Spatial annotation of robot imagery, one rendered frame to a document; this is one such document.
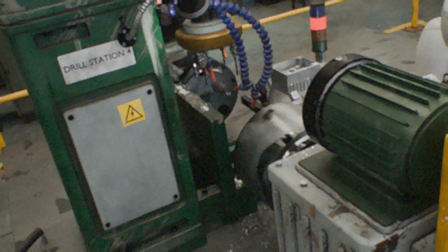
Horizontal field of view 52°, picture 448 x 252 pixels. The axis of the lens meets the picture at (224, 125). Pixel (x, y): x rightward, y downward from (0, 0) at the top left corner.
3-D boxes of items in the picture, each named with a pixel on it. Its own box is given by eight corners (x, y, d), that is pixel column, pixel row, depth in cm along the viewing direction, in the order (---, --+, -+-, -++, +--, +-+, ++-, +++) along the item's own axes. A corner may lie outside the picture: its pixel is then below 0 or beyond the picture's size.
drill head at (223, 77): (189, 151, 150) (174, 81, 138) (149, 109, 183) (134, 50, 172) (255, 125, 158) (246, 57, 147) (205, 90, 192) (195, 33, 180)
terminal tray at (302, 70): (289, 97, 137) (287, 75, 134) (271, 87, 146) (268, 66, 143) (321, 85, 142) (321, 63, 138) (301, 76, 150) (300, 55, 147)
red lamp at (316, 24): (317, 31, 174) (316, 19, 171) (307, 28, 178) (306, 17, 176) (329, 27, 176) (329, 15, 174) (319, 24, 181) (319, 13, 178)
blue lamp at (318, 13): (316, 19, 171) (315, 7, 169) (306, 17, 176) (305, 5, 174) (329, 15, 174) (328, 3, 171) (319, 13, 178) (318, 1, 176)
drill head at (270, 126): (313, 280, 96) (306, 183, 84) (232, 195, 125) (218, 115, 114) (403, 231, 104) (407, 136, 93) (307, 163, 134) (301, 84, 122)
